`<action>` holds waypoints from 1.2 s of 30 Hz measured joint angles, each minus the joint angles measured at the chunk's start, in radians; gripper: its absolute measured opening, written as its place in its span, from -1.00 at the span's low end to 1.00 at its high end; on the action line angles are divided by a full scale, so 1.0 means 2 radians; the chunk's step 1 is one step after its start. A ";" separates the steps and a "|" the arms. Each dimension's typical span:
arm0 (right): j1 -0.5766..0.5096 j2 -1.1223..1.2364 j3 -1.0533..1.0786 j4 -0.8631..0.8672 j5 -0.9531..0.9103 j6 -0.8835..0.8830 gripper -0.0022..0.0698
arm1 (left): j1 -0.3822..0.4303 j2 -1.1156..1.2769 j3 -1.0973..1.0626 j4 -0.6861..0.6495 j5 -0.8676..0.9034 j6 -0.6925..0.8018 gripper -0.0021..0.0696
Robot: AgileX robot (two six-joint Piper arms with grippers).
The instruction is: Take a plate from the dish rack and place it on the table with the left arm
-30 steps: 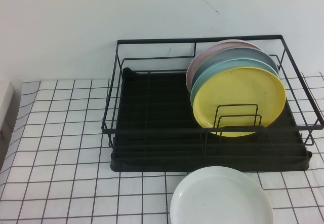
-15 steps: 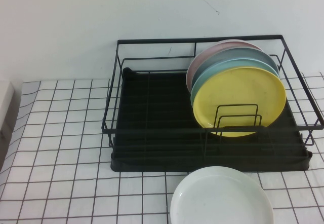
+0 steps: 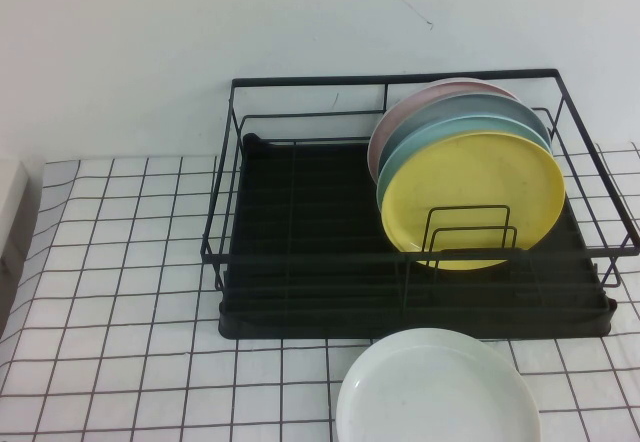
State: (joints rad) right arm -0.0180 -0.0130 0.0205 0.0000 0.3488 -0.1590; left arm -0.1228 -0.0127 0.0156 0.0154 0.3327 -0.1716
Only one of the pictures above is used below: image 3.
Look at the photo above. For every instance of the yellow round plate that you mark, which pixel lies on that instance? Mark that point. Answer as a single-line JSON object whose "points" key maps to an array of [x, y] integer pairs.
{"points": [[475, 177]]}

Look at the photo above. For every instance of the light blue round plate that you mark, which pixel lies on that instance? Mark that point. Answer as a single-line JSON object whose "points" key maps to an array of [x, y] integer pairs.
{"points": [[398, 157]]}

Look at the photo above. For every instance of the pink round plate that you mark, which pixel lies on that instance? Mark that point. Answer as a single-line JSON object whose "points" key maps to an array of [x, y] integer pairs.
{"points": [[390, 122]]}

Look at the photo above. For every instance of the grey round plate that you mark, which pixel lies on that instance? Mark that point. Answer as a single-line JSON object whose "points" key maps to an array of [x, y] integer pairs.
{"points": [[450, 107]]}

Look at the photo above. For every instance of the white round plate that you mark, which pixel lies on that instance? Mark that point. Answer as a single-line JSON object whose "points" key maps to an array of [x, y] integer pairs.
{"points": [[435, 392]]}

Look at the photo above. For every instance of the black plastic drip tray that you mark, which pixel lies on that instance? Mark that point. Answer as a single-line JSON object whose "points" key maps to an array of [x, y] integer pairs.
{"points": [[300, 324]]}

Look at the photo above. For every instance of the beige box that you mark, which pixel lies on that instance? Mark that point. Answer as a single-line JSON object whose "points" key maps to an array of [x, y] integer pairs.
{"points": [[15, 187]]}

